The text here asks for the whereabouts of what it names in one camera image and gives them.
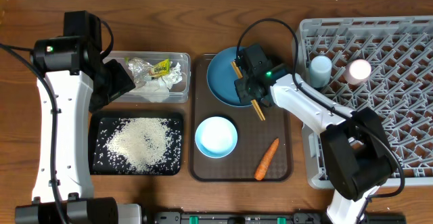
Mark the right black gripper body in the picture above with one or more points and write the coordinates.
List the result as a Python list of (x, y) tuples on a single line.
[(246, 90)]

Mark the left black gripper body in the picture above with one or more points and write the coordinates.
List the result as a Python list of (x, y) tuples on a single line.
[(112, 82)]

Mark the light blue bowl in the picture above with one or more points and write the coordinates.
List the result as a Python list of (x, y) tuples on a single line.
[(216, 137)]

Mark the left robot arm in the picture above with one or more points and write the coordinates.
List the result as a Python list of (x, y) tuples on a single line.
[(76, 77)]

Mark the dark blue plate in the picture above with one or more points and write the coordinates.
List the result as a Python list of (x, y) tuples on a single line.
[(221, 76)]

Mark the yellow snack wrapper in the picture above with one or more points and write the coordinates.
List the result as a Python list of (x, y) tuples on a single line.
[(160, 69)]

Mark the light blue cup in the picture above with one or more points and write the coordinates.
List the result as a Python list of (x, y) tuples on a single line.
[(320, 71)]

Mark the crumpled silver foil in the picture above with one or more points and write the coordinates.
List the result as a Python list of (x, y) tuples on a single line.
[(140, 69)]

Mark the black waste tray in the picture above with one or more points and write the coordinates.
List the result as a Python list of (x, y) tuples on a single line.
[(98, 142)]

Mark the wooden chopstick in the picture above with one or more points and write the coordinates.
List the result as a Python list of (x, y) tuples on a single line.
[(258, 110)]

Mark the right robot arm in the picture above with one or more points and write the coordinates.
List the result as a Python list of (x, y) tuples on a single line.
[(357, 155)]

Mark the grey dishwasher rack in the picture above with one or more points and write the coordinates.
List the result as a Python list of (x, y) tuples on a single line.
[(399, 88)]

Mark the crumpled white tissue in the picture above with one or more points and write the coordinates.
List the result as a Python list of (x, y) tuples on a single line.
[(158, 89)]

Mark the pink cup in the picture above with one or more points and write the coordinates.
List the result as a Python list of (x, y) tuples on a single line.
[(357, 72)]

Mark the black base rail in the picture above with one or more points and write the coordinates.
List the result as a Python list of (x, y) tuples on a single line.
[(201, 218)]

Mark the pile of rice grains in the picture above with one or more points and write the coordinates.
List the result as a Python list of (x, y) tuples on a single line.
[(138, 142)]

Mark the brown serving tray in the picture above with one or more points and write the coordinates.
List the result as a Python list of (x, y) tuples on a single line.
[(254, 136)]

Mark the orange carrot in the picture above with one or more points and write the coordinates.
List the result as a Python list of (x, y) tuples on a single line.
[(264, 164)]

